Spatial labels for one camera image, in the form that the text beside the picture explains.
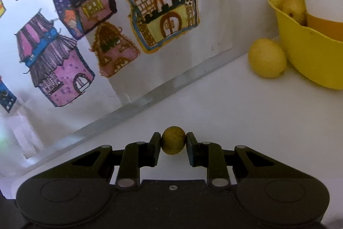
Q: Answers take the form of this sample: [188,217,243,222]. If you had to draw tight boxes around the yellow lemon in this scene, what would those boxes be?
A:
[248,38,287,79]

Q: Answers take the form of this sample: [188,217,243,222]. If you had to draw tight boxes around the house drawings poster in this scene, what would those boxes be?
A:
[0,0,233,162]

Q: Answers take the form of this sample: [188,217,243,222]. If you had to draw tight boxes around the small olive round fruit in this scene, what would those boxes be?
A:
[161,126,187,156]

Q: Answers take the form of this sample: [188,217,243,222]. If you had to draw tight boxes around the white lidded jar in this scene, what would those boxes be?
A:
[299,0,343,35]

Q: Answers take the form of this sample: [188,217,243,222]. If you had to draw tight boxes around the yellow plastic bowl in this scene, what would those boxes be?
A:
[268,0,343,90]

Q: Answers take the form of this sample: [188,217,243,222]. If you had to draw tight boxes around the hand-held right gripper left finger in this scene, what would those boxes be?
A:
[35,132,162,189]

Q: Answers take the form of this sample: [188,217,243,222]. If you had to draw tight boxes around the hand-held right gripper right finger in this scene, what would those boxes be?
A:
[186,132,317,189]

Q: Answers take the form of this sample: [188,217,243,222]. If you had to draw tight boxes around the small yellow fruit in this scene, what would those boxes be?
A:
[281,0,307,24]

